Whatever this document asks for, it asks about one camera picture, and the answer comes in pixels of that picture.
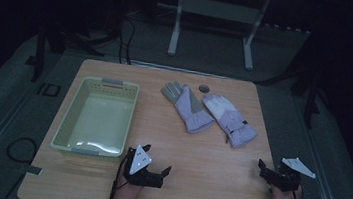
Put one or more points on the person's left hand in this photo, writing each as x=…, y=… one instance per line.
x=127, y=191

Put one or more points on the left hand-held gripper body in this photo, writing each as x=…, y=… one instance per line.
x=139, y=162

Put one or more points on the black metal stand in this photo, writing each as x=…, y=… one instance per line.
x=312, y=95
x=39, y=53

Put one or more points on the white metal desk frame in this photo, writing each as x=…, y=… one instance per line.
x=221, y=10

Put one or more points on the grey floor plate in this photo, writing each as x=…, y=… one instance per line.
x=33, y=170

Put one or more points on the small dark round disc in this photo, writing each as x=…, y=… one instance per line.
x=203, y=89

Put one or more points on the lilac glove with grey palm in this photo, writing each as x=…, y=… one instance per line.
x=189, y=112

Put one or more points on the pale green plastic basket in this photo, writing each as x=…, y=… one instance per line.
x=101, y=122

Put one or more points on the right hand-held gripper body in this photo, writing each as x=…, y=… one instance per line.
x=287, y=181

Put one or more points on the dark tripod with red light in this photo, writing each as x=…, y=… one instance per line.
x=118, y=5

